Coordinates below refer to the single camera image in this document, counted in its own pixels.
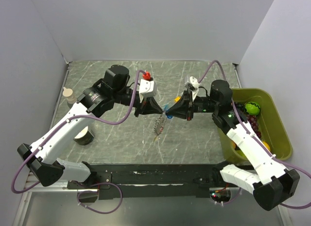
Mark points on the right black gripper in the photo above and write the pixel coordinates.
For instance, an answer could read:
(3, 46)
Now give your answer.
(184, 108)

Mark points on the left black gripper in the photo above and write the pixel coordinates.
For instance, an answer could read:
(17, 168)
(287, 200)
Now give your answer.
(149, 106)

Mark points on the metal keyring with small rings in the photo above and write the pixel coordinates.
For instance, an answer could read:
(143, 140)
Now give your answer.
(159, 125)

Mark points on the yellow key tag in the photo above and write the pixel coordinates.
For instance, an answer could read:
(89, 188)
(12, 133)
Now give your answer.
(177, 98)

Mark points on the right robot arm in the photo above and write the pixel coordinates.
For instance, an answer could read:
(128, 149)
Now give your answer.
(272, 183)

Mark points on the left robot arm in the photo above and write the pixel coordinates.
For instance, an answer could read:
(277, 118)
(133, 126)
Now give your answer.
(42, 156)

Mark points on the yellow-green toy fruit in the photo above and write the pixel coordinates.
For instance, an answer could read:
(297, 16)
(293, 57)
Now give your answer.
(237, 149)

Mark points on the black paper cup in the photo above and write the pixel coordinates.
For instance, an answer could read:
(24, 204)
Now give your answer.
(84, 137)

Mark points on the purple toy grapes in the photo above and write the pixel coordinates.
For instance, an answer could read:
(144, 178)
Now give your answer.
(251, 119)

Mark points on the green toy watermelon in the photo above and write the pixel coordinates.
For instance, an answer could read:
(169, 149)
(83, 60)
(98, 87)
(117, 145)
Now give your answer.
(252, 108)

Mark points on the grey bottle beige cap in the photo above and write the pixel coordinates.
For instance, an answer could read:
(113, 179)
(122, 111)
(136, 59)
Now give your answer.
(71, 99)

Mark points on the orange toy fruit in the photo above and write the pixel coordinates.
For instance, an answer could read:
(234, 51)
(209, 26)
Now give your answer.
(266, 145)

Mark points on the olive green plastic bin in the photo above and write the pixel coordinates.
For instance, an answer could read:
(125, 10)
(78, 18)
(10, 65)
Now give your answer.
(270, 126)

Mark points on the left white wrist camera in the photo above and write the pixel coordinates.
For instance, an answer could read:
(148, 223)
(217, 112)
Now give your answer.
(147, 87)

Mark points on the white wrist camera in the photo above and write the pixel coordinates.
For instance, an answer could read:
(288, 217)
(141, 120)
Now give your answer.
(147, 87)
(192, 85)

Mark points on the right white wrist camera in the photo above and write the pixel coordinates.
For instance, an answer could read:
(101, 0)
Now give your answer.
(192, 85)

